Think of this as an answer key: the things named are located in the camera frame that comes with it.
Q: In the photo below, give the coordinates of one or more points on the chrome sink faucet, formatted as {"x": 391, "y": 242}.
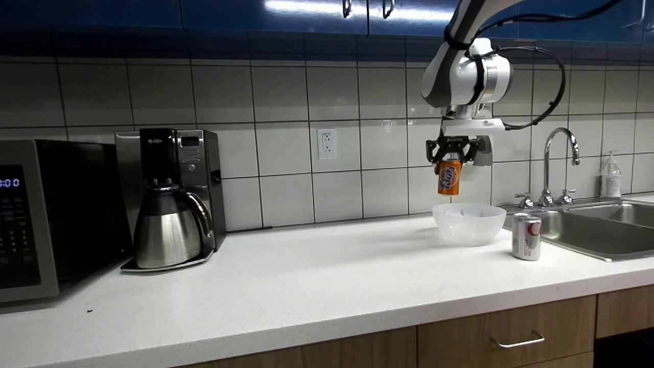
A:
{"x": 569, "y": 140}

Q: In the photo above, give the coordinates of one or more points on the clear plastic bowl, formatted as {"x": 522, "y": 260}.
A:
{"x": 471, "y": 225}

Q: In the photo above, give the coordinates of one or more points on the brown wooden drawer front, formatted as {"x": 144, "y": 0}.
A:
{"x": 327, "y": 350}
{"x": 462, "y": 334}
{"x": 624, "y": 309}

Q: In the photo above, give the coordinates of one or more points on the black coffee maker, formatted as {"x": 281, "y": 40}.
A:
{"x": 195, "y": 164}

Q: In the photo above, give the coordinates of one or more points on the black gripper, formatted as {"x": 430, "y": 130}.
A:
{"x": 454, "y": 141}

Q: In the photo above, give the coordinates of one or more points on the silver drink can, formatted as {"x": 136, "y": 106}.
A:
{"x": 528, "y": 238}

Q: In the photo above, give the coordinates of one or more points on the chrome faucet knob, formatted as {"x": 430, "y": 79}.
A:
{"x": 525, "y": 202}
{"x": 566, "y": 198}

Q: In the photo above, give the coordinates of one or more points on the blue cabinet door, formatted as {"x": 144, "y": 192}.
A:
{"x": 415, "y": 19}
{"x": 171, "y": 12}
{"x": 599, "y": 24}

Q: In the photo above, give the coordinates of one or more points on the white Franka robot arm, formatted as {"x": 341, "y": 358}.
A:
{"x": 471, "y": 74}

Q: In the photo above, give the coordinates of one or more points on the black microwave oven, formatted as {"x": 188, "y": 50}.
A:
{"x": 54, "y": 217}

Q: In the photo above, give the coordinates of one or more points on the white wall outlet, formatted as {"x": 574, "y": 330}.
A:
{"x": 327, "y": 146}

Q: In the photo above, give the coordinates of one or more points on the stainless steel double sink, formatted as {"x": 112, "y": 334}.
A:
{"x": 606, "y": 228}

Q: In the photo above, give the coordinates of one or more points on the clear soap bottle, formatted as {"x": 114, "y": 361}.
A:
{"x": 612, "y": 179}

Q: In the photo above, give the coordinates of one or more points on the stainless steel carafe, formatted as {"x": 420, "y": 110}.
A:
{"x": 167, "y": 232}

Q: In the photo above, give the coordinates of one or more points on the orange drink can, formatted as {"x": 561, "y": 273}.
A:
{"x": 450, "y": 179}

